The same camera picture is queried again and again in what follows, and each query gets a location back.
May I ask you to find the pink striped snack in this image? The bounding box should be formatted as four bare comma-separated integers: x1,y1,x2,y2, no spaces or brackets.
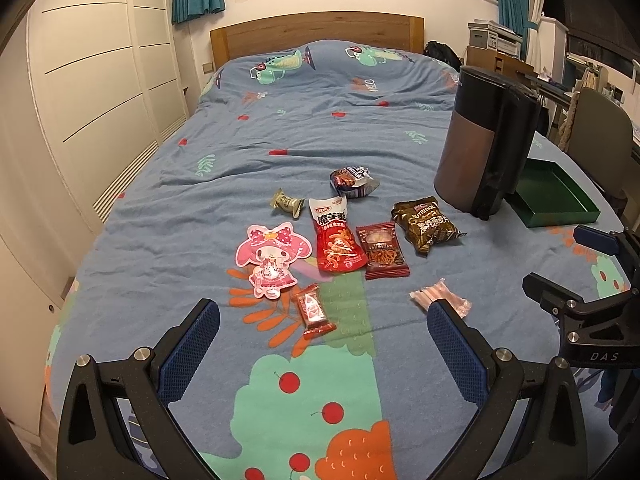
409,278,472,318

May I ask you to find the dark red cracker snack bag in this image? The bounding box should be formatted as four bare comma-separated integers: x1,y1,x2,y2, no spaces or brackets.
356,221,410,281

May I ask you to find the small red candy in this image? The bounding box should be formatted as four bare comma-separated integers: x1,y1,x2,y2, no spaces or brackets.
293,283,336,340

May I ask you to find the pink My Melody snack bag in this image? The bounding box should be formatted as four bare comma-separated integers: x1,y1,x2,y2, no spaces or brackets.
234,222,312,300

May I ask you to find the green rectangular tray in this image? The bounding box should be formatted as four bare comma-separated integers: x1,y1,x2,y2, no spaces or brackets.
506,158,601,229

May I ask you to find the grey chair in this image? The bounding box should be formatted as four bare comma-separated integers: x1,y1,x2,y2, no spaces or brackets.
567,88,634,202

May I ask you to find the black brown cylindrical appliance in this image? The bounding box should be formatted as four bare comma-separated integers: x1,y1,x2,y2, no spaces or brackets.
434,65,541,220

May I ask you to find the brown oat snack bag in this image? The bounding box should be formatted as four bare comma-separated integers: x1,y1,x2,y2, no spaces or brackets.
392,196,464,256

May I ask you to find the wooden drawer cabinet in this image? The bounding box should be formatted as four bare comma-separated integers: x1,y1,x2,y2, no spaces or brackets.
465,47,537,80

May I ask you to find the white printer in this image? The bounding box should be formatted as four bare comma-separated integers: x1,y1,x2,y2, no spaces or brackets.
468,20,523,58

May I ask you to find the black backpack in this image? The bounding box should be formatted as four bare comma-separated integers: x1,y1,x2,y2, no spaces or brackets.
423,40,462,72

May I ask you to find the red spicy strip snack bag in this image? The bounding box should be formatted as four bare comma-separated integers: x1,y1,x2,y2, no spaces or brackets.
308,196,368,273

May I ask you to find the small green wrapped candy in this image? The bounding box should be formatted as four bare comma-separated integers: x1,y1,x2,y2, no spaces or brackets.
270,188,305,220

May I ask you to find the blue patterned bed quilt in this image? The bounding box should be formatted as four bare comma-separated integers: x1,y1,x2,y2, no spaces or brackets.
48,41,629,479

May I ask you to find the white wardrobe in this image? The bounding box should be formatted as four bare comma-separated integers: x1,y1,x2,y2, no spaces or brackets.
1,0,188,442

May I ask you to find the wooden headboard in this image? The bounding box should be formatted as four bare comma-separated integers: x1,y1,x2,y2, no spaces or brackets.
209,11,426,68

